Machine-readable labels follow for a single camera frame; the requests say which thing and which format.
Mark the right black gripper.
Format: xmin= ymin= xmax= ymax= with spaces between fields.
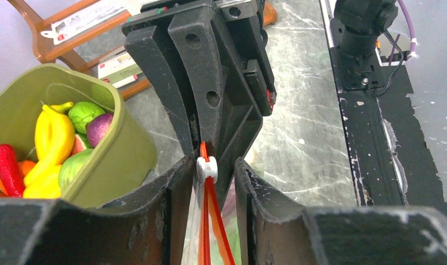
xmin=122 ymin=1 xmax=276 ymax=199

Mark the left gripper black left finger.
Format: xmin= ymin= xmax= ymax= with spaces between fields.
xmin=0 ymin=155 xmax=194 ymax=264

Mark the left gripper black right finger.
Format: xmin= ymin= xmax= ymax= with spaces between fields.
xmin=233 ymin=158 xmax=447 ymax=264

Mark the clear zip top bag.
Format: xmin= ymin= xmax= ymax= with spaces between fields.
xmin=181 ymin=142 xmax=242 ymax=264

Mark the small white packaged item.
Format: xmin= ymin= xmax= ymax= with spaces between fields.
xmin=97 ymin=51 xmax=142 ymax=88

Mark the green plastic bin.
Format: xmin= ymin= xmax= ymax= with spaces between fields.
xmin=0 ymin=63 xmax=157 ymax=208

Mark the green round cabbage toy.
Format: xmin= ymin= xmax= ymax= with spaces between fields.
xmin=58 ymin=149 xmax=94 ymax=194

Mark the purple onion toy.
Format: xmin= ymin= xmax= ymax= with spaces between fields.
xmin=86 ymin=113 xmax=114 ymax=147

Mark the white packaged card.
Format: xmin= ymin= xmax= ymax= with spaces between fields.
xmin=40 ymin=0 xmax=126 ymax=45

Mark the smooth green apple toy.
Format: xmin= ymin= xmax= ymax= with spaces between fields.
xmin=68 ymin=101 xmax=106 ymax=134

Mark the yellow banana toy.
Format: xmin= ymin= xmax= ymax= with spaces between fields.
xmin=23 ymin=104 xmax=75 ymax=199

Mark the orange wooden rack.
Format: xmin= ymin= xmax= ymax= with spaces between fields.
xmin=6 ymin=0 xmax=279 ymax=101

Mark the small red chili toy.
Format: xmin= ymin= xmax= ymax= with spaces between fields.
xmin=0 ymin=144 xmax=25 ymax=197

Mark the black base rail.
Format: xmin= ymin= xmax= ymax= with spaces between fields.
xmin=321 ymin=1 xmax=447 ymax=217

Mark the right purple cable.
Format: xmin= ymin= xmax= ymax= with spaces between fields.
xmin=388 ymin=0 xmax=418 ymax=67

